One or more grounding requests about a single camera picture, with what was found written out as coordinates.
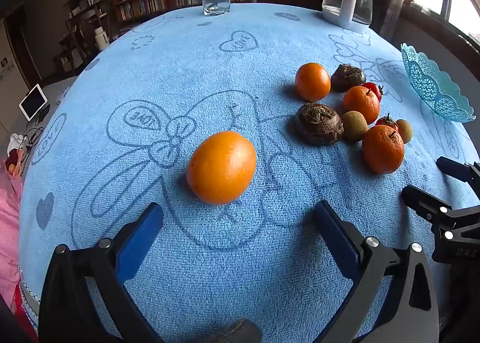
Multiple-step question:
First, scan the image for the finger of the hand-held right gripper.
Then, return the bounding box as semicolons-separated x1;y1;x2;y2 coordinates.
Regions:
400;184;480;238
436;156;480;193

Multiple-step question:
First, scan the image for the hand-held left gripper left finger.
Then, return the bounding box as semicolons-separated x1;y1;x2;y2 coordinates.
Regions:
39;202;166;343

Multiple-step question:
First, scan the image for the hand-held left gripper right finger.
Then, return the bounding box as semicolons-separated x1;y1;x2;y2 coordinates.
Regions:
313;200;439;343

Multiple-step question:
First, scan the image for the small brown kiwi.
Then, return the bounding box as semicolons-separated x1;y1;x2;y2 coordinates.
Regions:
395;119;413;143

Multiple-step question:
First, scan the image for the mandarin orange with stem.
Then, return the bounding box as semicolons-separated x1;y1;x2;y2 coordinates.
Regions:
362;124;405;175
342;85;380;125

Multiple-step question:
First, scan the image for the red cherry tomato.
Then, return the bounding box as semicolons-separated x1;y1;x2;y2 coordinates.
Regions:
364;82;384;102
376;113;399;133

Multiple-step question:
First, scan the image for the light blue plastic basket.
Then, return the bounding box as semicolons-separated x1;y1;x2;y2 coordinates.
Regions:
400;43;477;123

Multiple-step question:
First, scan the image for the large orange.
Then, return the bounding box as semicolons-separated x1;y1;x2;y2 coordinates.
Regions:
186;131;257;205

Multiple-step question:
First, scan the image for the large brown water chestnut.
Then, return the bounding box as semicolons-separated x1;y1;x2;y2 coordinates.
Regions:
293;102;344;146

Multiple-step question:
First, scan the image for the small brown water chestnut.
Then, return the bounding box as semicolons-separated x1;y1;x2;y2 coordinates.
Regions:
330;64;366;93

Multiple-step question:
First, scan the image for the small smooth orange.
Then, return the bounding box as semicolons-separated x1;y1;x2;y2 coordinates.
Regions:
294;62;331;102

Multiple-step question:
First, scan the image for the pink cloth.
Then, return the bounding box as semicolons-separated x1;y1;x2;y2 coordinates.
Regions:
0;163;23;310

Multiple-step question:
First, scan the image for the blue printed towel cloth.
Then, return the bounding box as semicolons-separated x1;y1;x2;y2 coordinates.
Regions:
19;3;480;343

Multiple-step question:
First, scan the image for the white tablet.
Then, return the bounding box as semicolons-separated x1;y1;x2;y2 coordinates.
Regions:
19;84;49;121

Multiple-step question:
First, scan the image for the white thermos bottle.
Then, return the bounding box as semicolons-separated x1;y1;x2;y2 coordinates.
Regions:
94;27;110;51

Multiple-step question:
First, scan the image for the open cluttered shelf rack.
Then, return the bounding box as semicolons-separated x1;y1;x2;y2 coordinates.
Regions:
56;0;113;73

